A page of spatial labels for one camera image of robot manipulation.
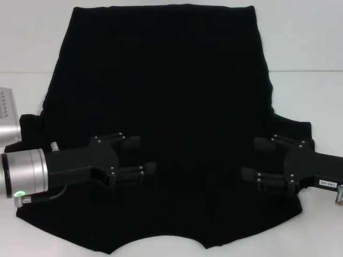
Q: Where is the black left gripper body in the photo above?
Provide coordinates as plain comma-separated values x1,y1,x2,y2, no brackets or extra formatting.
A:
44,137,120,192

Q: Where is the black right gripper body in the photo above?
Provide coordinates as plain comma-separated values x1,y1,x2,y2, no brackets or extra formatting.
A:
284,145,343,193

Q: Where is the black shirt with FREE print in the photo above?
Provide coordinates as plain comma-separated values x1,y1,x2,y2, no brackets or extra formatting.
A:
16,4,316,257

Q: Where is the right arm cable with plug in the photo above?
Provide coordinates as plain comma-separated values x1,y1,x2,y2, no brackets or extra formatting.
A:
334,184,343,207

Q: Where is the arm cable with plug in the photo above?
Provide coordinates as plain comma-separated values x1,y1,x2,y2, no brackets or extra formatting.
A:
334,184,343,207
13,186,67,207

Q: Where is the left arm cable with plug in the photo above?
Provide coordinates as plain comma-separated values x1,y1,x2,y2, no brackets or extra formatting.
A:
13,186,67,207

